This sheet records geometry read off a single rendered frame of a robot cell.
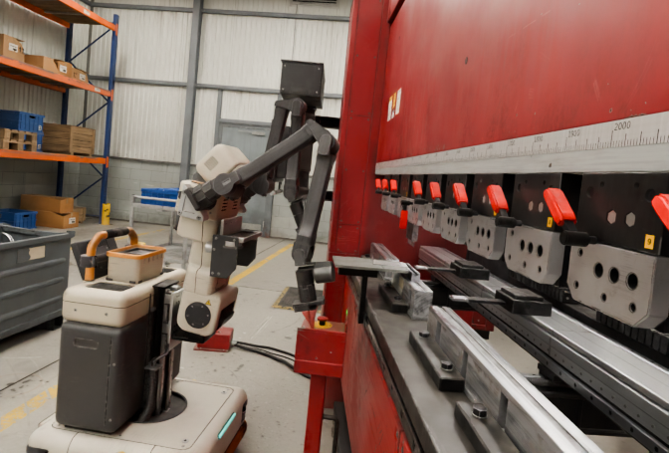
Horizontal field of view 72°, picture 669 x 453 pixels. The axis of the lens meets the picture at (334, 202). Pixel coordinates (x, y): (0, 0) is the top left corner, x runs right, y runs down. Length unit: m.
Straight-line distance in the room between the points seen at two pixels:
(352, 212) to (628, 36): 2.05
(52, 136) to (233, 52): 3.58
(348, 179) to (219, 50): 7.54
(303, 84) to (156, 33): 7.87
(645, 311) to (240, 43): 9.43
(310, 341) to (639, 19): 1.25
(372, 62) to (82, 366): 1.95
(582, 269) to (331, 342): 1.03
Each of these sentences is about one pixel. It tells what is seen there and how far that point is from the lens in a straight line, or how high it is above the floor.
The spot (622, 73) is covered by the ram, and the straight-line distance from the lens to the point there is 0.67.
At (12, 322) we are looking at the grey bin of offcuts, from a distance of 3.70.
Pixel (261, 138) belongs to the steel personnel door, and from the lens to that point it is 9.25.
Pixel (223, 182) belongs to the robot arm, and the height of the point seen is 1.25.
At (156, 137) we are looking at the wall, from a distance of 10.08.
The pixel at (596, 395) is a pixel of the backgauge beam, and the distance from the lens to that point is 1.16.
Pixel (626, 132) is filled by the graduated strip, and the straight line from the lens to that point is 0.64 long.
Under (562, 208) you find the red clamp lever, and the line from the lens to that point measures 0.66.
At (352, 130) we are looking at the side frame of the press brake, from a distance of 2.57.
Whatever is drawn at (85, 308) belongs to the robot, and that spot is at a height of 0.75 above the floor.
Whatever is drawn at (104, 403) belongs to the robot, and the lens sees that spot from 2.00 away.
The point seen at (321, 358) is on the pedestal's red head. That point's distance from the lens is 1.58.
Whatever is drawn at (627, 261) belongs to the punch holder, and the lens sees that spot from 0.60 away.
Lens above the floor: 1.30
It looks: 3 degrees down
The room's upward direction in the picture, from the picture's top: 6 degrees clockwise
